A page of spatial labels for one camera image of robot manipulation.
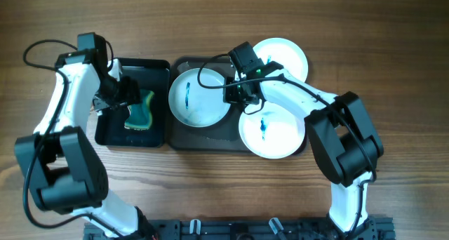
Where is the dark grey serving tray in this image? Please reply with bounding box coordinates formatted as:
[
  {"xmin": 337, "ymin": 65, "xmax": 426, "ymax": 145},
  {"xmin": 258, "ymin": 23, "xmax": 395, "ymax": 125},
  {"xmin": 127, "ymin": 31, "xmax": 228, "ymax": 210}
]
[{"xmin": 165, "ymin": 56, "xmax": 252, "ymax": 154}]

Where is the left black cable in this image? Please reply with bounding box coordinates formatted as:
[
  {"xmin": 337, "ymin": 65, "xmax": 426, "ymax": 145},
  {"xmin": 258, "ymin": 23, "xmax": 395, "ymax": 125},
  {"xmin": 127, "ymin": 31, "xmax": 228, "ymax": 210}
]
[{"xmin": 22, "ymin": 39, "xmax": 116, "ymax": 230}]

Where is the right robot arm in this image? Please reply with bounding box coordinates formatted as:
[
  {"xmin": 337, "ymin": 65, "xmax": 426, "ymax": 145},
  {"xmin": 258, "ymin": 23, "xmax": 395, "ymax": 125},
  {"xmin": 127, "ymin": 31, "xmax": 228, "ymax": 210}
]
[{"xmin": 224, "ymin": 42, "xmax": 384, "ymax": 239}]

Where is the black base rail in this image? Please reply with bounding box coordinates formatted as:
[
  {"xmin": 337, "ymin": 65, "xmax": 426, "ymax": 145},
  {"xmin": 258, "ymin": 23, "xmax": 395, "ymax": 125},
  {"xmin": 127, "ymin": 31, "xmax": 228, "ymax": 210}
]
[{"xmin": 83, "ymin": 216, "xmax": 396, "ymax": 240}]

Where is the black cable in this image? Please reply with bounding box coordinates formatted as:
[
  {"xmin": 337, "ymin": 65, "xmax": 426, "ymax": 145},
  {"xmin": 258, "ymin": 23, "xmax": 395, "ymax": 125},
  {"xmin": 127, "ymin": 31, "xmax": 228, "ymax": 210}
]
[
  {"xmin": 196, "ymin": 53, "xmax": 378, "ymax": 240},
  {"xmin": 22, "ymin": 39, "xmax": 116, "ymax": 230}
]

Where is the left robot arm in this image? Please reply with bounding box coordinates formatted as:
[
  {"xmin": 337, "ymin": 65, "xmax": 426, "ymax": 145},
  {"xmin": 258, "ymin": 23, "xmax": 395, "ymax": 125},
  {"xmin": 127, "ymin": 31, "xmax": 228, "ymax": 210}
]
[{"xmin": 14, "ymin": 32, "xmax": 158, "ymax": 239}]

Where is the white plate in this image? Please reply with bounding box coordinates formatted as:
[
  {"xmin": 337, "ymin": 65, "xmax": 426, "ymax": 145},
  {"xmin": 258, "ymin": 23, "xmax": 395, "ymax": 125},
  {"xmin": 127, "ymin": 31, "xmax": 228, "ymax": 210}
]
[
  {"xmin": 168, "ymin": 68, "xmax": 231, "ymax": 128},
  {"xmin": 239, "ymin": 102, "xmax": 306, "ymax": 159},
  {"xmin": 253, "ymin": 38, "xmax": 309, "ymax": 82}
]

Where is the black water basin tray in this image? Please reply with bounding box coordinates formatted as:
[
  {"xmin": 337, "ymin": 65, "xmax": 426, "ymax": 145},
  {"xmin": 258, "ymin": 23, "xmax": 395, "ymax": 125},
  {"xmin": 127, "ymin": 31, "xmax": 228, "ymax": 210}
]
[{"xmin": 95, "ymin": 58, "xmax": 170, "ymax": 147}]

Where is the right black cable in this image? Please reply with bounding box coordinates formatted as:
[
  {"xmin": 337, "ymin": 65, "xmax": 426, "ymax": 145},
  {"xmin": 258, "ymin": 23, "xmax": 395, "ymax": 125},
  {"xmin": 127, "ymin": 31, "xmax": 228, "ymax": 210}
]
[{"xmin": 196, "ymin": 53, "xmax": 378, "ymax": 240}]

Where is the green yellow sponge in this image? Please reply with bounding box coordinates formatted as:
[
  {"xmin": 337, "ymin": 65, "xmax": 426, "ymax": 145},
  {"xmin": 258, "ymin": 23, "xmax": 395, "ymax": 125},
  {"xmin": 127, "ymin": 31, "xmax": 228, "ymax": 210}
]
[{"xmin": 124, "ymin": 89, "xmax": 154, "ymax": 131}]

